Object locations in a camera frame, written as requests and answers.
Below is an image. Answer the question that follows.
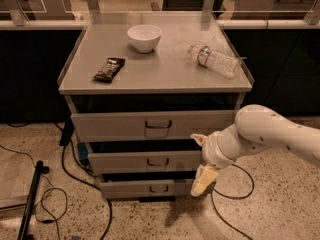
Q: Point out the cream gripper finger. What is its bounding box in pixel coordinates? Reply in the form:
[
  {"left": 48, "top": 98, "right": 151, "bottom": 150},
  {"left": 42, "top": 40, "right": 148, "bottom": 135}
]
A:
[
  {"left": 191, "top": 133, "right": 207, "bottom": 147},
  {"left": 191, "top": 165, "right": 219, "bottom": 197}
]

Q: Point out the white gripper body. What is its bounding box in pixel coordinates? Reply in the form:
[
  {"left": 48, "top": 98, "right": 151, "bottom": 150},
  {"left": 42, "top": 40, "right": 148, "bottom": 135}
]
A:
[{"left": 202, "top": 130, "right": 240, "bottom": 169}]

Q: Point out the grey drawer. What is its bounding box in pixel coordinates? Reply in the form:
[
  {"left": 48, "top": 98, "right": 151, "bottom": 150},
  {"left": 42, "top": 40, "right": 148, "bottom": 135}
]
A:
[
  {"left": 99, "top": 179, "right": 193, "bottom": 199},
  {"left": 71, "top": 110, "right": 235, "bottom": 142},
  {"left": 88, "top": 150, "right": 202, "bottom": 174}
]

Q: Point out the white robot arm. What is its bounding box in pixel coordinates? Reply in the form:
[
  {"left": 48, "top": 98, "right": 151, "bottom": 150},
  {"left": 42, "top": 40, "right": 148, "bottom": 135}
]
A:
[{"left": 191, "top": 105, "right": 320, "bottom": 197}]

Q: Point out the grey drawer cabinet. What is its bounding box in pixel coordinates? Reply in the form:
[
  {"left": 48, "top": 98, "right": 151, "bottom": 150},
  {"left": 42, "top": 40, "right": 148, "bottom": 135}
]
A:
[{"left": 59, "top": 11, "right": 253, "bottom": 184}]

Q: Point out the clear plastic water bottle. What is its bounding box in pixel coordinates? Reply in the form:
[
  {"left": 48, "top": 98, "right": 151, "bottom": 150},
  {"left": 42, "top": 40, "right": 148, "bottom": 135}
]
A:
[{"left": 187, "top": 44, "right": 240, "bottom": 79}]

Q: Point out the dark snack bar packet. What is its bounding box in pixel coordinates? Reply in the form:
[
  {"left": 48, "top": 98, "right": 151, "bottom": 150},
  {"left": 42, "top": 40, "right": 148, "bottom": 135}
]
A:
[{"left": 93, "top": 58, "right": 125, "bottom": 83}]

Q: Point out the white ceramic bowl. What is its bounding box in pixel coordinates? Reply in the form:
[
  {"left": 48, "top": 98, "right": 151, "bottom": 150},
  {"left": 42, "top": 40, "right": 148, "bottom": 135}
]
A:
[{"left": 127, "top": 25, "right": 162, "bottom": 53}]

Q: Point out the black power adapter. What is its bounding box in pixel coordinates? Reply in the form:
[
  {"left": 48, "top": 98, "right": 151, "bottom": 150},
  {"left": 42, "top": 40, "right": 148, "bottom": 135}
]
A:
[{"left": 59, "top": 119, "right": 74, "bottom": 146}]

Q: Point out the black metal stand bar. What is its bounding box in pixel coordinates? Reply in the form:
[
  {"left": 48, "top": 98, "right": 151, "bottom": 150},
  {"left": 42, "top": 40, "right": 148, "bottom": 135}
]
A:
[{"left": 17, "top": 161, "right": 44, "bottom": 240}]

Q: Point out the clear acrylic barrier panel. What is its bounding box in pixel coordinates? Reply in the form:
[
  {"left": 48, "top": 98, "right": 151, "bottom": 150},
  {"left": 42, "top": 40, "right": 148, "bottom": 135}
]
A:
[{"left": 1, "top": 0, "right": 319, "bottom": 25}]

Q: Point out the black floor cable right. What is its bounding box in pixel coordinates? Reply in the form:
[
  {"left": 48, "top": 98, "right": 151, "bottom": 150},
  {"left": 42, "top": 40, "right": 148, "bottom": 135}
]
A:
[{"left": 210, "top": 163, "right": 256, "bottom": 240}]

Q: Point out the black floor cable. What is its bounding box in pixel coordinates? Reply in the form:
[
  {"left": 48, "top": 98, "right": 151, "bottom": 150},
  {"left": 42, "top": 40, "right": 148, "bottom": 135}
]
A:
[
  {"left": 53, "top": 122, "right": 113, "bottom": 240},
  {"left": 210, "top": 163, "right": 256, "bottom": 240}
]

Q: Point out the black floor cable left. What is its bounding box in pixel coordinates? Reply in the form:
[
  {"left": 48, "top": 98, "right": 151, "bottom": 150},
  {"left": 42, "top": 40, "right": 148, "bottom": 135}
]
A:
[{"left": 53, "top": 122, "right": 113, "bottom": 240}]

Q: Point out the thin black looped cable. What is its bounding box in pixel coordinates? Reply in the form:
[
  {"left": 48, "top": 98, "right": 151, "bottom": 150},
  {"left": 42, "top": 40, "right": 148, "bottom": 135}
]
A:
[{"left": 0, "top": 144, "right": 69, "bottom": 240}]

